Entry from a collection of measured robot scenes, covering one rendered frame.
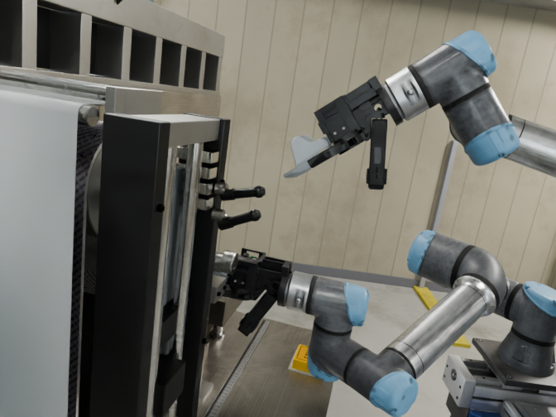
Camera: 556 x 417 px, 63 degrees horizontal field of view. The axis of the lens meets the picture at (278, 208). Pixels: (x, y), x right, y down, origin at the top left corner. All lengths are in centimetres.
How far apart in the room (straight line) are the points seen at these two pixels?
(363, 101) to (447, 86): 13
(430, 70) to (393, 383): 50
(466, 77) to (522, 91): 346
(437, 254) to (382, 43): 287
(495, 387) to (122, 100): 129
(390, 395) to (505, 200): 355
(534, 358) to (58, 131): 133
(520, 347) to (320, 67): 276
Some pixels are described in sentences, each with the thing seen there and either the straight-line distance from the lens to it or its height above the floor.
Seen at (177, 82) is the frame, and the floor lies 147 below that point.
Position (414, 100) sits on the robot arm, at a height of 149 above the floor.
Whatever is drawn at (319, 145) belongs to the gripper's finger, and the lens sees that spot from 75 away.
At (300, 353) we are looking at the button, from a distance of 106.
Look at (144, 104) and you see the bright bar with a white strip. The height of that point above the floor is 144.
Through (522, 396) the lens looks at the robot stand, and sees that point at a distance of 156.
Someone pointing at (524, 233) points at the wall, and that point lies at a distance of 443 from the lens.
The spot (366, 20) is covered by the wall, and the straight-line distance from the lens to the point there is 383.
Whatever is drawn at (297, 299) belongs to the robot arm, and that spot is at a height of 111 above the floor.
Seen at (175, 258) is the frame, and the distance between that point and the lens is 52.
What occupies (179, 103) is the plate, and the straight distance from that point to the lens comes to 145.
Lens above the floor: 147
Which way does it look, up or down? 14 degrees down
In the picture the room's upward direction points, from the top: 8 degrees clockwise
